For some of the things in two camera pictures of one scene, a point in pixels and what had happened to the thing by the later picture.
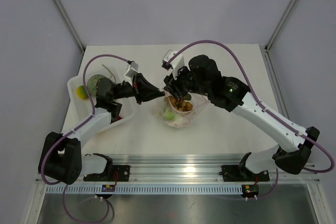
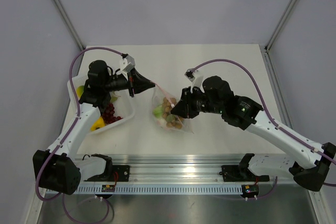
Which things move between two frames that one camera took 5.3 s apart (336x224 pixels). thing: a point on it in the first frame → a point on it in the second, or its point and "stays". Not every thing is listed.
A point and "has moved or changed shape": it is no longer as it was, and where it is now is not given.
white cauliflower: [179, 120] → [161, 122]
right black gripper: [174, 85] → [185, 108]
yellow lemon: [81, 92] stays
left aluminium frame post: [63, 11] stays
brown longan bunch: [181, 105] has moved or changed shape
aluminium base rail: [196, 169] stays
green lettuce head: [169, 115] → [157, 112]
